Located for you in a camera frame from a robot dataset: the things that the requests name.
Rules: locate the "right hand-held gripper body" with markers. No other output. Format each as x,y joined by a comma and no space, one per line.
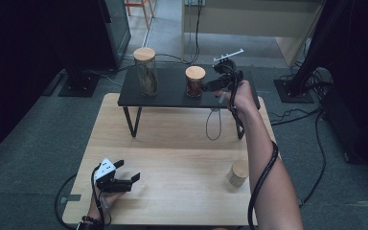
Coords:
226,68

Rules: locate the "black slanted stand with base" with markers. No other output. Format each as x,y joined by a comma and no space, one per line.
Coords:
295,91

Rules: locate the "black box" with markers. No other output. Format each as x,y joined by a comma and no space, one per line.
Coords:
335,118

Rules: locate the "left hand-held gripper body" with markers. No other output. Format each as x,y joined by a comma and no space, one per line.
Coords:
106,167

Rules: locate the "person's left hand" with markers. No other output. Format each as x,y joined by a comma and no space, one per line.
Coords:
107,199

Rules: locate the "tall glass jar wooden lid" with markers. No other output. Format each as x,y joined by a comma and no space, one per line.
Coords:
146,73

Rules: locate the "light wooden desk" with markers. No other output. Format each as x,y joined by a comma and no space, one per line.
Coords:
252,22

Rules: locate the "grey tape strip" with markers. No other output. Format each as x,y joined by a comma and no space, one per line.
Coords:
71,198

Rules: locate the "person's right hand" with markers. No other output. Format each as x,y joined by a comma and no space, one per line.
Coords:
244,97

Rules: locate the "white power strip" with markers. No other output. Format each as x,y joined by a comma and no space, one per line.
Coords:
195,2

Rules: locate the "short glass jar wooden lid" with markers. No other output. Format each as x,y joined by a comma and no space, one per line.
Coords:
238,172

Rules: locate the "black metal shelf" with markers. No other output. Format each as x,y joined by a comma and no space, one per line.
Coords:
169,87

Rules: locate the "glass jar with red contents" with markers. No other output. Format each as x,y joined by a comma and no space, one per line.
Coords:
195,81

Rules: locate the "orange stool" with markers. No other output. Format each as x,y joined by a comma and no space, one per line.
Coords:
145,12

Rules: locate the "black stand with square base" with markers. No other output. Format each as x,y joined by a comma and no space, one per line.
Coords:
80,84

